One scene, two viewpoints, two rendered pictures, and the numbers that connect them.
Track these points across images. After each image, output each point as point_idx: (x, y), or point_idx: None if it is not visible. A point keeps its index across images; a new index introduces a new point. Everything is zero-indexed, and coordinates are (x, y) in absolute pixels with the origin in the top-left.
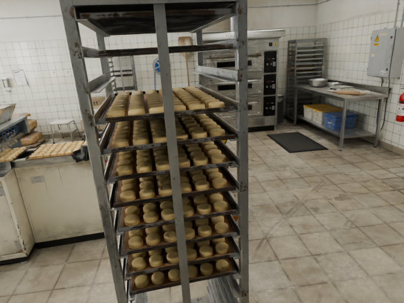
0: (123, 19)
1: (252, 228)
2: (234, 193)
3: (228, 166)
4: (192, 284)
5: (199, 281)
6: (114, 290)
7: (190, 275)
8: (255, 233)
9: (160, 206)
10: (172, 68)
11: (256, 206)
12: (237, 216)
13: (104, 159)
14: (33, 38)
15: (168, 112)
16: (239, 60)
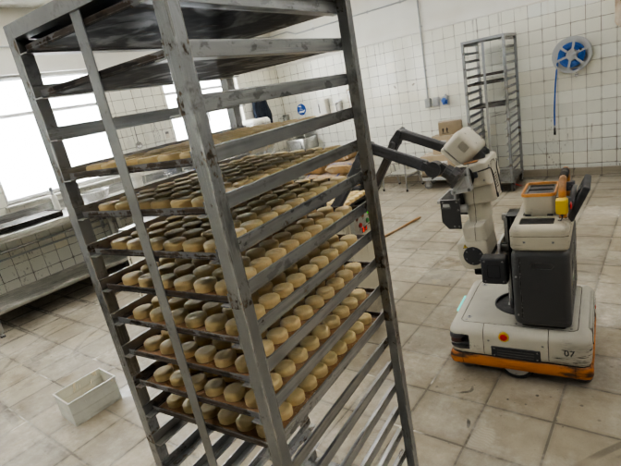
0: (68, 41)
1: (617, 411)
2: (591, 325)
3: (568, 265)
4: (421, 459)
5: (436, 459)
6: (319, 414)
7: (219, 419)
8: (617, 423)
9: (185, 302)
10: (596, 56)
11: None
12: (586, 373)
13: (359, 221)
14: (372, 41)
15: (120, 167)
16: (173, 78)
